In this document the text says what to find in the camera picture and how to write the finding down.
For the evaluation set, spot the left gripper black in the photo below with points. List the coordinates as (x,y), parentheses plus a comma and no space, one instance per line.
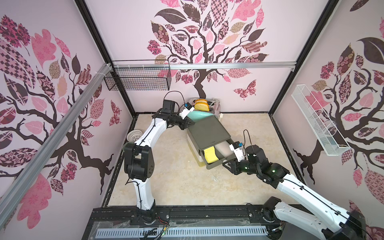
(184,121)

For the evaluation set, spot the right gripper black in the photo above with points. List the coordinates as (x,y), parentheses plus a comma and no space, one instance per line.
(233,163)

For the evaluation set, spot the grey top drawer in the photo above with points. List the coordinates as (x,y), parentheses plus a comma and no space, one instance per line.
(200,158)

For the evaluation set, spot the yellow green sponge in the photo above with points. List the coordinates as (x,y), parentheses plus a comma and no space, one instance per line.
(210,155)

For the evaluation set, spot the three-drawer storage cabinet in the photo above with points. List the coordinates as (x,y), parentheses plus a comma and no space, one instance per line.
(206,133)

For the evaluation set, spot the pink sponge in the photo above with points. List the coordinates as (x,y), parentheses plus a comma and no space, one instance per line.
(224,149)

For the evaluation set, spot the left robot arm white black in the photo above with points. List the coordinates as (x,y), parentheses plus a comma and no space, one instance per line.
(139,163)

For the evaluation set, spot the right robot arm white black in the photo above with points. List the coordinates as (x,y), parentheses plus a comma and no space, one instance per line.
(322,218)

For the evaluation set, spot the toast slice back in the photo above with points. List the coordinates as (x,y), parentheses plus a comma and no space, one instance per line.
(201,101)

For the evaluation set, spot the yellow toast slice front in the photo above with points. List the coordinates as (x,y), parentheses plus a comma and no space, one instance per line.
(202,106)

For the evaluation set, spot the white round strainer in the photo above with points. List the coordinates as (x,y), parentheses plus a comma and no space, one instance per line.
(134,135)

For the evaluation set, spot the mint green toaster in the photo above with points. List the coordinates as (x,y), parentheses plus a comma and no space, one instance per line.
(215,110)

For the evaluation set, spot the green cup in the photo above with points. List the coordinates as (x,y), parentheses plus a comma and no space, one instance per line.
(126,148)

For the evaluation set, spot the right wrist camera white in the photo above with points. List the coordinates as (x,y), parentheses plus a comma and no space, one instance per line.
(238,149)

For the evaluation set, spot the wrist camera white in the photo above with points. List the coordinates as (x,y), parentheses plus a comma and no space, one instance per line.
(186,110)
(238,149)

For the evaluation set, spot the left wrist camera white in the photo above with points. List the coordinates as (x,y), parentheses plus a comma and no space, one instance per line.
(186,110)

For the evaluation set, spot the black wire basket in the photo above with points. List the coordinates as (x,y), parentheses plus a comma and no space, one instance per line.
(139,75)

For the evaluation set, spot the aluminium rail back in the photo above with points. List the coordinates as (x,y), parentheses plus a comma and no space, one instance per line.
(261,65)

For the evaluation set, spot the aluminium rail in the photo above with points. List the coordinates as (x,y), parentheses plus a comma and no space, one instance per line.
(261,65)
(20,186)

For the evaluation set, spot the white cable duct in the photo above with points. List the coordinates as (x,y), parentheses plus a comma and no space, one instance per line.
(179,232)

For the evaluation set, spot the white wire shelf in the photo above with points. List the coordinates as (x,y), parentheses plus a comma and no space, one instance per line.
(312,105)

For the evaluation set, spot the black base frame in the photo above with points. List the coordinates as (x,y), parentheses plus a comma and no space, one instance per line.
(119,217)

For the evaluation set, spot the aluminium rail left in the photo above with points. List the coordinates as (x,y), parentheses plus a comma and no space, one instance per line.
(20,186)

